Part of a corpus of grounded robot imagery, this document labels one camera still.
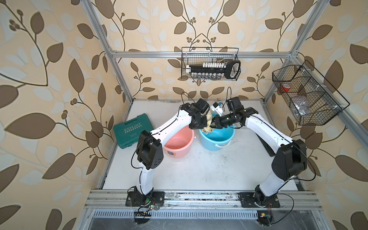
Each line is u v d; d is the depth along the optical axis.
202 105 0.67
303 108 0.72
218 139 0.96
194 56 0.91
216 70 0.84
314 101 0.72
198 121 0.73
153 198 0.74
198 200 0.75
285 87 0.81
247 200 0.73
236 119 0.63
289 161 0.45
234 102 0.68
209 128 0.75
